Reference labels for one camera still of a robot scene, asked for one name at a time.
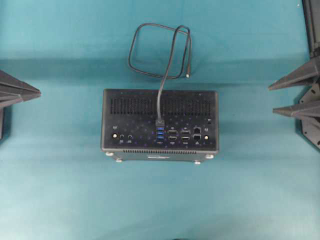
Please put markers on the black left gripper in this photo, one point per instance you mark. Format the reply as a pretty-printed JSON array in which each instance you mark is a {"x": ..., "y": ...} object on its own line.
[{"x": 19, "y": 89}]

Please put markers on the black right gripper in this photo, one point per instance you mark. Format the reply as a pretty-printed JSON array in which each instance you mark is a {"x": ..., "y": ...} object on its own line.
[{"x": 308, "y": 108}]

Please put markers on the black mini PC box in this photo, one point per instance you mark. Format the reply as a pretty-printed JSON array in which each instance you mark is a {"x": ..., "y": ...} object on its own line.
[{"x": 145, "y": 125}]

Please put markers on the teal table cloth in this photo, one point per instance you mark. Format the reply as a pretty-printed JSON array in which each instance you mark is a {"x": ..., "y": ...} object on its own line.
[{"x": 57, "y": 184}]

